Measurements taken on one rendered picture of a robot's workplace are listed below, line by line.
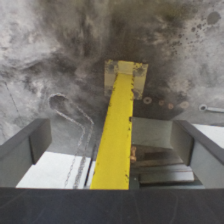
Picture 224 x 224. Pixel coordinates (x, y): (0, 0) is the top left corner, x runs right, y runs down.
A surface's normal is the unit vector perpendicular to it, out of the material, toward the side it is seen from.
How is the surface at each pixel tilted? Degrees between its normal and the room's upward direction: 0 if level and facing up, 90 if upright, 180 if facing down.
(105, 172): 90
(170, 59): 0
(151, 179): 62
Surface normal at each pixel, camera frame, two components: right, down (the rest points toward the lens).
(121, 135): 0.04, -0.76
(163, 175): -0.32, -0.36
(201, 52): -0.13, 0.64
